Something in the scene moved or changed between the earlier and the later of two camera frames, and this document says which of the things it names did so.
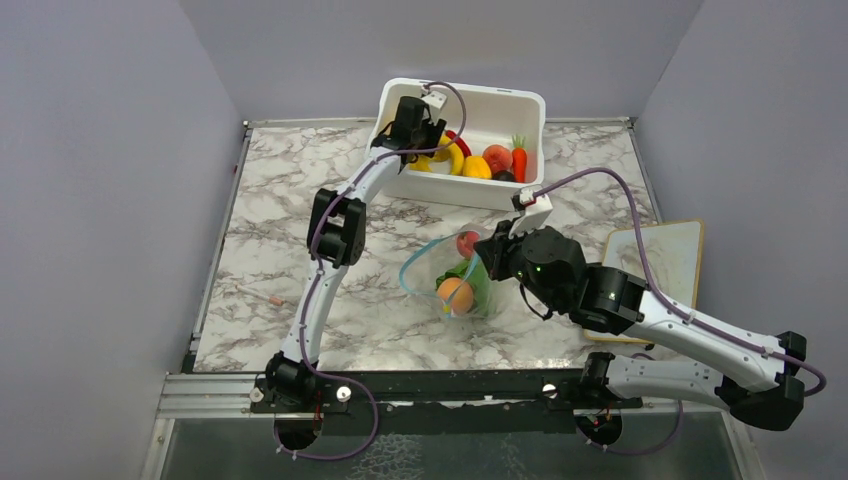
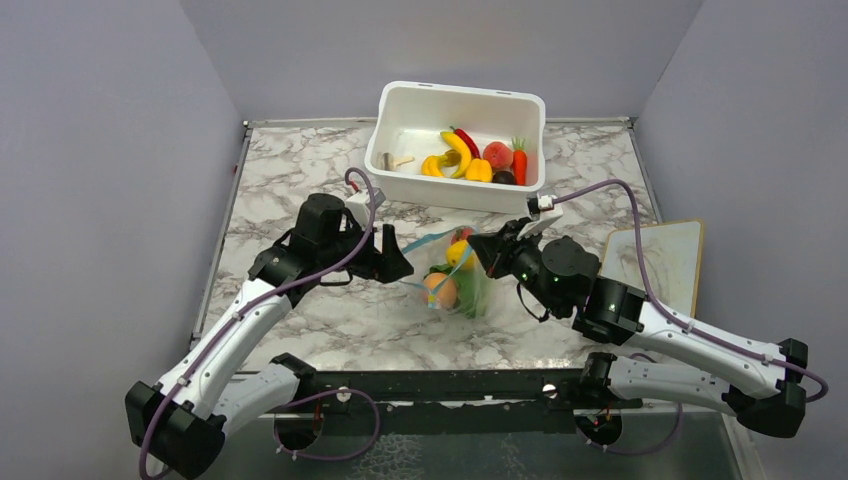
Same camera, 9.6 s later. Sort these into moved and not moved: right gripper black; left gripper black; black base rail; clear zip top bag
Moved: left gripper black
Not moved: black base rail; right gripper black; clear zip top bag
